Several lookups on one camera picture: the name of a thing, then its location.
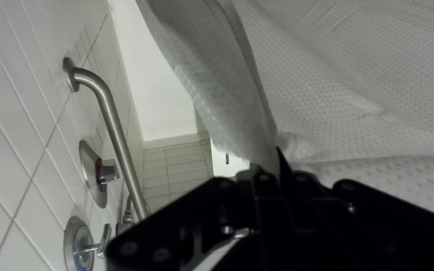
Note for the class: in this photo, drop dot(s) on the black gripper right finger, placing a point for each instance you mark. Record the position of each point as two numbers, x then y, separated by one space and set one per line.
369 226

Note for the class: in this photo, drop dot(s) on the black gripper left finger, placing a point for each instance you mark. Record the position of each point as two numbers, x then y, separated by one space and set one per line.
197 220

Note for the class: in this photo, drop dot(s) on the white shower curtain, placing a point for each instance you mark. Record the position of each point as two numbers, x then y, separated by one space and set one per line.
328 91

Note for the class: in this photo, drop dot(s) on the small chrome diverter knob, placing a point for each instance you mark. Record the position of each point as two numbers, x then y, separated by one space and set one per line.
129 211

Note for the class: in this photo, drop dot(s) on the oval chrome shower valve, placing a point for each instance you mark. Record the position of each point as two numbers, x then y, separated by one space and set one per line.
94 174

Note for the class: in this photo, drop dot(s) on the round chrome shower valve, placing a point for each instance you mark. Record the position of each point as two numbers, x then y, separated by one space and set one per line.
82 249

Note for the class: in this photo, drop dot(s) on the long steel grab bar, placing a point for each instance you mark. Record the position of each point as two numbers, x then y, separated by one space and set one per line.
112 125

